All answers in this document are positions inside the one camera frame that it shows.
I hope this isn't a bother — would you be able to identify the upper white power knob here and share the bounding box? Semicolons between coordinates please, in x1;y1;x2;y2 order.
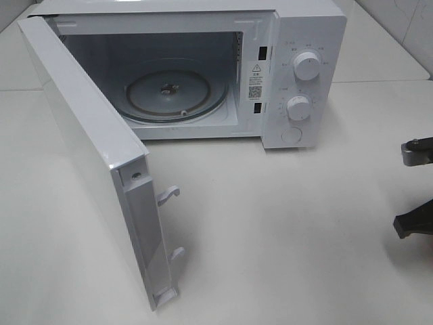
293;50;321;81

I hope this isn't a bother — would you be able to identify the white timer knob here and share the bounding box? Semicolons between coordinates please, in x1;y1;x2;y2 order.
286;95;313;121

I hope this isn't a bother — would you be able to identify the white microwave oven body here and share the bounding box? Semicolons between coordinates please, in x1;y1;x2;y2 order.
26;1;346;149

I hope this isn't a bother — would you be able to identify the white microwave door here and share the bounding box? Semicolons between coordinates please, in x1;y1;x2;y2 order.
18;16;185;309

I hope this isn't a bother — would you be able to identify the round white door button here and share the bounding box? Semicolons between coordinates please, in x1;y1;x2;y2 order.
281;127;302;144

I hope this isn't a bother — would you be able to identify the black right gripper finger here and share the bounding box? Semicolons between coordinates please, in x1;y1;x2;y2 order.
393;207;432;239

